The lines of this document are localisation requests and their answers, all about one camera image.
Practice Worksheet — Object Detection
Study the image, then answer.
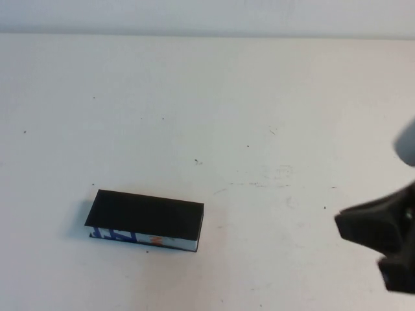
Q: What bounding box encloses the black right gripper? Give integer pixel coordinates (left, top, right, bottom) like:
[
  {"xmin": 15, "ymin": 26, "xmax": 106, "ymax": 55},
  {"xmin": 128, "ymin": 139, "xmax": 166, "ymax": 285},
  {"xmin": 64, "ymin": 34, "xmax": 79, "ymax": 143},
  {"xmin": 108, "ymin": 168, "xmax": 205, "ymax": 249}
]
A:
[{"xmin": 335, "ymin": 181, "xmax": 415, "ymax": 293}]

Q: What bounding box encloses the black printed glasses case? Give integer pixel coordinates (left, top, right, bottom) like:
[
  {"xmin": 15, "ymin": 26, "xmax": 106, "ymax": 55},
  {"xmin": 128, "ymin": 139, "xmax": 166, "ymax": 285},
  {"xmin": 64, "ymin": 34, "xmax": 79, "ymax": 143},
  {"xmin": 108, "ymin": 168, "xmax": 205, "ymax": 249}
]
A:
[{"xmin": 84, "ymin": 189, "xmax": 205, "ymax": 253}]

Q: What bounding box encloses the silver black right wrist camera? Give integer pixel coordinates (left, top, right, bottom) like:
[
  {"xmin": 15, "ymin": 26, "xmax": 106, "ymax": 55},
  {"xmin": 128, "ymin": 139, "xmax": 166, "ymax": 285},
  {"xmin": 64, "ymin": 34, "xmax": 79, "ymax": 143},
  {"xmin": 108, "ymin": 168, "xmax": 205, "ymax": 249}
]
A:
[{"xmin": 392, "ymin": 117, "xmax": 415, "ymax": 168}]

